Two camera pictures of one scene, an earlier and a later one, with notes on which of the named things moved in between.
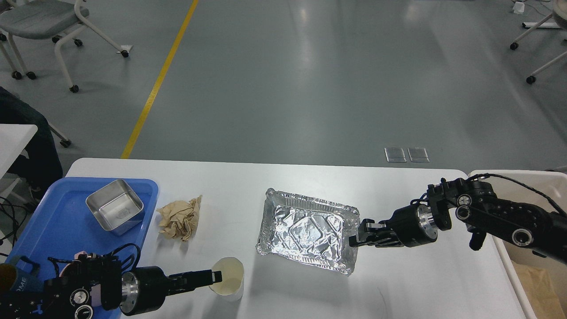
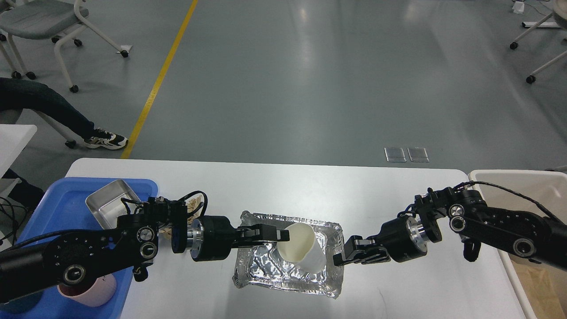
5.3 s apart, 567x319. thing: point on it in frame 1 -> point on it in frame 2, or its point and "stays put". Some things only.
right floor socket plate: x=418 y=155 stays put
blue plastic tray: x=62 y=227 stays put
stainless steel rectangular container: x=117 y=207 stays put
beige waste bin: x=539 y=282 stays put
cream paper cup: x=231 y=289 -> x=303 y=249
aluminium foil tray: x=309 y=231 -> x=262 y=266
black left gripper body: x=143 y=289 -> x=212 y=238
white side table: x=13 y=138 stays put
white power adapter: x=518 y=7 stays put
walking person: x=40 y=163 -> x=16 y=94
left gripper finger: x=186 y=282 -> x=259 y=234
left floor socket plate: x=395 y=155 stays put
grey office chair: x=40 y=20 stays put
